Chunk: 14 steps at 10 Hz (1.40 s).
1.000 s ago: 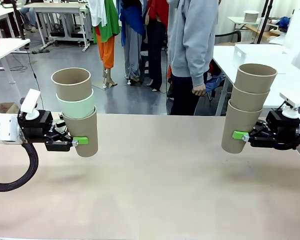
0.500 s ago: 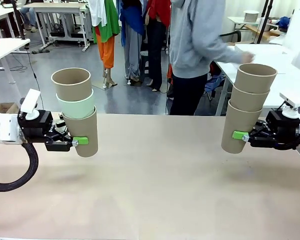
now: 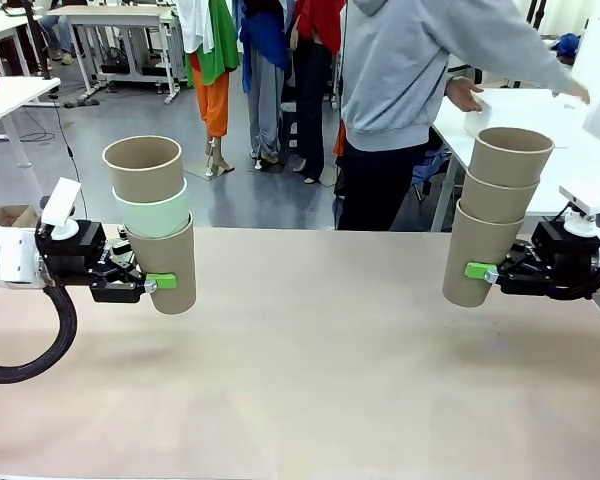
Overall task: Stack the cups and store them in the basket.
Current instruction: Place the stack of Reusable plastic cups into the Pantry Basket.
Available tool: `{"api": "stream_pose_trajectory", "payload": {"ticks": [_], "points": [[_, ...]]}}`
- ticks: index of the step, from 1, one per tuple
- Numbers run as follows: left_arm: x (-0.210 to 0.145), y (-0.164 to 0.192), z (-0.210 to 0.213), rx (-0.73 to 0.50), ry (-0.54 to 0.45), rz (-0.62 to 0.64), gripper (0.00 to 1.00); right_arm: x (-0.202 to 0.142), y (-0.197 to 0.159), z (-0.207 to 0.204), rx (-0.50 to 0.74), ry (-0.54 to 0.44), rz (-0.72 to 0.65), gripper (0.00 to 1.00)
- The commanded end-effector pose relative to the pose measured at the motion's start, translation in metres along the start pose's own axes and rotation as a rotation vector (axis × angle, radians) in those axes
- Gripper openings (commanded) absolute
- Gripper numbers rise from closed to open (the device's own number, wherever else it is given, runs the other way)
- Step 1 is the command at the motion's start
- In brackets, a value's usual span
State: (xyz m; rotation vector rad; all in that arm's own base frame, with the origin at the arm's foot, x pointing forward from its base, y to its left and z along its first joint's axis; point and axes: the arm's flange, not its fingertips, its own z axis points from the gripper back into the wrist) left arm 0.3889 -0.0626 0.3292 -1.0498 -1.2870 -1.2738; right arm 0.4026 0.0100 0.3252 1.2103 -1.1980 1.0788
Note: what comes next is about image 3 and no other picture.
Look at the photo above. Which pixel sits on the black tripod stand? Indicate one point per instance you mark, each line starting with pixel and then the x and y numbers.
pixel 39 45

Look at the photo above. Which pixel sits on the cardboard box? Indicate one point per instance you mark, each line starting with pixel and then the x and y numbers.
pixel 15 216

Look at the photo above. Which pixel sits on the person's right hand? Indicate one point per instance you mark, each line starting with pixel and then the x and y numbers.
pixel 580 93

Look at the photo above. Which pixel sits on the red top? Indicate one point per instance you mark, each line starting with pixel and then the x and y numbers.
pixel 325 22

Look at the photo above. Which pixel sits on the brown tall cup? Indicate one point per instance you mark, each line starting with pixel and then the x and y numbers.
pixel 500 200
pixel 145 170
pixel 510 155
pixel 172 270
pixel 475 240

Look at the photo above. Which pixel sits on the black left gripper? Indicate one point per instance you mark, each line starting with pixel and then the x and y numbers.
pixel 70 255

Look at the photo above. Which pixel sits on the grey trousers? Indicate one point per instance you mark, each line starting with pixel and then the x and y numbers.
pixel 265 110

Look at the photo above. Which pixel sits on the person's left hand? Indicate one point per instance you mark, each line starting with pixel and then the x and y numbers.
pixel 464 94

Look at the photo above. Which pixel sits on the person's right forearm grey sleeve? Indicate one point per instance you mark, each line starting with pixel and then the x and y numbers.
pixel 525 60

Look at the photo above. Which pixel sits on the black light stand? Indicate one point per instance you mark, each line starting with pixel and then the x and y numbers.
pixel 536 12

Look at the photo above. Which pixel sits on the person in grey hoodie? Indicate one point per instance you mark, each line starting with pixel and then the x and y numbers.
pixel 395 90

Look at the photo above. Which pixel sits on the metal mannequin base plate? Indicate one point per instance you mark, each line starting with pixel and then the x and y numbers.
pixel 207 170

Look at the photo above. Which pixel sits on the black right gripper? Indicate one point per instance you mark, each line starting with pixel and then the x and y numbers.
pixel 565 260

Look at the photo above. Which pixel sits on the blue cloth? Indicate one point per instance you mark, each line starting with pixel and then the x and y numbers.
pixel 566 44

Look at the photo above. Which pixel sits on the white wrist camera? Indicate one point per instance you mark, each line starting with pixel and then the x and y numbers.
pixel 585 215
pixel 62 205

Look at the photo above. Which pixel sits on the large white side table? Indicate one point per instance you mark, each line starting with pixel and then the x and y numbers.
pixel 575 170

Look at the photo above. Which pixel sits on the black floor power strip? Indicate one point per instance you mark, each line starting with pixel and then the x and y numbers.
pixel 82 102

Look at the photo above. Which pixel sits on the black trousers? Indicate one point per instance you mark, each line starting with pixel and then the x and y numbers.
pixel 310 110

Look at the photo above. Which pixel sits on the mint green tall cup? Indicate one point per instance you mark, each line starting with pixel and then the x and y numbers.
pixel 152 215

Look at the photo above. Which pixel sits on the seated person in jeans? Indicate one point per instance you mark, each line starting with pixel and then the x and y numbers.
pixel 60 35

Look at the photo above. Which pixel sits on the green and white garment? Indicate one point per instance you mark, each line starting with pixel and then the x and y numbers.
pixel 215 35

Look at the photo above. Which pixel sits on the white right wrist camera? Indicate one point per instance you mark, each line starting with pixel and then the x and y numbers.
pixel 585 215

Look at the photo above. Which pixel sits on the pile of colourful clothes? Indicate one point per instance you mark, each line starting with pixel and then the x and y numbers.
pixel 430 172

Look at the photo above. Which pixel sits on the orange red garment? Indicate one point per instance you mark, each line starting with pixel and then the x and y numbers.
pixel 340 140

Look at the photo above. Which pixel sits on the blue jacket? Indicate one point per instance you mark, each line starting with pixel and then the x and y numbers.
pixel 262 35

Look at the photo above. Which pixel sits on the orange trousers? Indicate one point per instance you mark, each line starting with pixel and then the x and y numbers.
pixel 212 100

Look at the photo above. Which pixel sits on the white background desk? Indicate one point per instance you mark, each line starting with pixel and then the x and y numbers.
pixel 5 27
pixel 110 15

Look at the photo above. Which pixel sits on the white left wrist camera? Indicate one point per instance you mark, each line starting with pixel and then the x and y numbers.
pixel 62 205

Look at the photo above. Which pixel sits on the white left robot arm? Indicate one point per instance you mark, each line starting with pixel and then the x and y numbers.
pixel 15 255

